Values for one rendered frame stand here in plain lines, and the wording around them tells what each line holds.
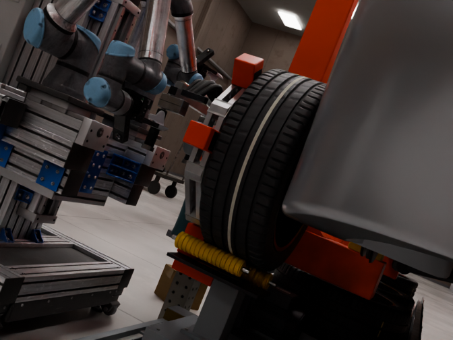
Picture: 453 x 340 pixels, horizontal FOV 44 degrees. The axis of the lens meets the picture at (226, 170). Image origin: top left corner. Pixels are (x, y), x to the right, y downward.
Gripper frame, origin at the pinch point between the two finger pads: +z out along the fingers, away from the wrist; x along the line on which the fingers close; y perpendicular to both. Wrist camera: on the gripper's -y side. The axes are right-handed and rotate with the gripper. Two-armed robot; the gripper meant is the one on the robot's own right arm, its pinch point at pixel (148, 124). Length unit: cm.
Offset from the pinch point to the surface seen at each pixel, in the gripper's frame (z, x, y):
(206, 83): 3.8, -12.6, 19.7
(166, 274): 125, 27, -69
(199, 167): -4.9, -25.1, -7.3
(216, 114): -5.1, -23.8, 9.9
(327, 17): 70, -24, 74
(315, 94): 0, -50, 26
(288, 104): -5.4, -44.7, 19.7
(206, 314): 17, -37, -52
